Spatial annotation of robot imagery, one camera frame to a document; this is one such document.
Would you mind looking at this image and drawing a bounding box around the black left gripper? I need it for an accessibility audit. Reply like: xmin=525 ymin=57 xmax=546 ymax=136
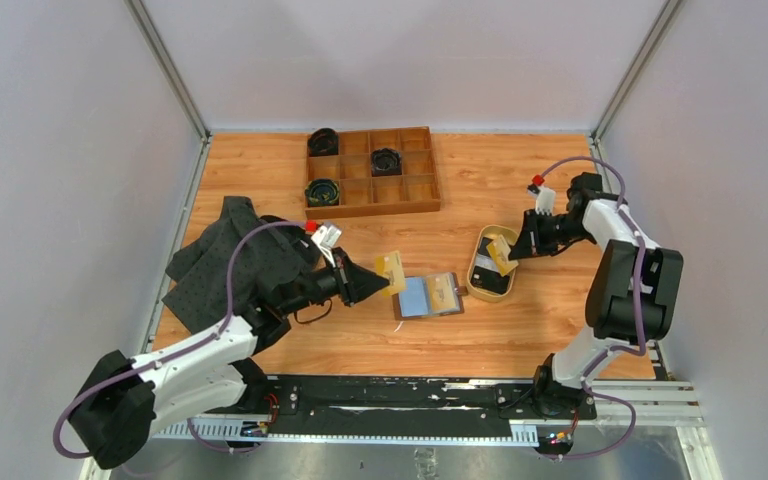
xmin=281 ymin=247 xmax=389 ymax=316

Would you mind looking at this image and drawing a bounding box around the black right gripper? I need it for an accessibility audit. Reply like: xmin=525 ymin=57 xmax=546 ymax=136
xmin=509 ymin=208 xmax=592 ymax=261

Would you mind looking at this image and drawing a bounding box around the yellow oval card tray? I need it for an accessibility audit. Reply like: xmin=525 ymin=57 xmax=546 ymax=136
xmin=466 ymin=225 xmax=516 ymax=303

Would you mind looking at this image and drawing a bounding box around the brown leather card holder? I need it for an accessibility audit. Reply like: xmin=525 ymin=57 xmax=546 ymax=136
xmin=393 ymin=272 xmax=467 ymax=321

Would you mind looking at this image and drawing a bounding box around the gold VIP card 8835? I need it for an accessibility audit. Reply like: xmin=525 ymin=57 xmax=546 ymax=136
xmin=426 ymin=273 xmax=459 ymax=315

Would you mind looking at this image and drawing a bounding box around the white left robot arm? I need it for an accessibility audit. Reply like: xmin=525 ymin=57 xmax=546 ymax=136
xmin=58 ymin=248 xmax=389 ymax=469

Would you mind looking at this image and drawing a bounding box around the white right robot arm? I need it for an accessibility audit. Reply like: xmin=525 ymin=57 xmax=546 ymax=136
xmin=507 ymin=173 xmax=684 ymax=418

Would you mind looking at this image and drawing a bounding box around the black card in tray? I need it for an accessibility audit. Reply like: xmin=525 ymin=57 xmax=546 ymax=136
xmin=470 ymin=237 xmax=513 ymax=295

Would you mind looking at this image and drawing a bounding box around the black-green coiled belt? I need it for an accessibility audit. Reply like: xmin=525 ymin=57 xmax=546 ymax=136
xmin=304 ymin=178 xmax=341 ymax=208

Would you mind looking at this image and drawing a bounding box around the wooden compartment tray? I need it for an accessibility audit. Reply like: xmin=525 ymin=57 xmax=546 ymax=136
xmin=303 ymin=126 xmax=442 ymax=220

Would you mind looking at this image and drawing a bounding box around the black coiled belt middle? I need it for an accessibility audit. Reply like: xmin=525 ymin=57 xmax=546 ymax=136
xmin=370 ymin=147 xmax=402 ymax=177

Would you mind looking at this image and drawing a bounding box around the black coiled belt top-left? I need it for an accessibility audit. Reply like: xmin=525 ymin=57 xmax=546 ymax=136
xmin=307 ymin=127 xmax=339 ymax=157

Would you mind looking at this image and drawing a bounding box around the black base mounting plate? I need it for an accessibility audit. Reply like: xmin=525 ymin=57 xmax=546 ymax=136
xmin=158 ymin=374 xmax=597 ymax=442

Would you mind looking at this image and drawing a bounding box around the dark grey dotted cloth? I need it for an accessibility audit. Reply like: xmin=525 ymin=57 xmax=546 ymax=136
xmin=163 ymin=196 xmax=321 ymax=334

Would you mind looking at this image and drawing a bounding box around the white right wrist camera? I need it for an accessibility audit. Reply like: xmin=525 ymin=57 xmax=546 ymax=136
xmin=527 ymin=175 xmax=556 ymax=215

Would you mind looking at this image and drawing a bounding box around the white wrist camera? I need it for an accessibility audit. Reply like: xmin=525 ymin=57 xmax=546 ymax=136
xmin=527 ymin=175 xmax=556 ymax=215
xmin=311 ymin=222 xmax=342 ymax=263

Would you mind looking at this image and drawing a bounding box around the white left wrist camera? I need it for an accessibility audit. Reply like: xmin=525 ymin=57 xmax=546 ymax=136
xmin=311 ymin=222 xmax=342 ymax=263

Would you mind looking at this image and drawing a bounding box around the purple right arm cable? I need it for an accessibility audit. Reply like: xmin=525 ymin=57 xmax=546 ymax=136
xmin=532 ymin=156 xmax=649 ymax=462

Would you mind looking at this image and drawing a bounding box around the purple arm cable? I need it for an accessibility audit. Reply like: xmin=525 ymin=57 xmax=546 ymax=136
xmin=532 ymin=156 xmax=649 ymax=462
xmin=52 ymin=220 xmax=319 ymax=460

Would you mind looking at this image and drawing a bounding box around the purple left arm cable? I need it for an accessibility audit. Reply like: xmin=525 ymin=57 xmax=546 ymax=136
xmin=52 ymin=220 xmax=319 ymax=460

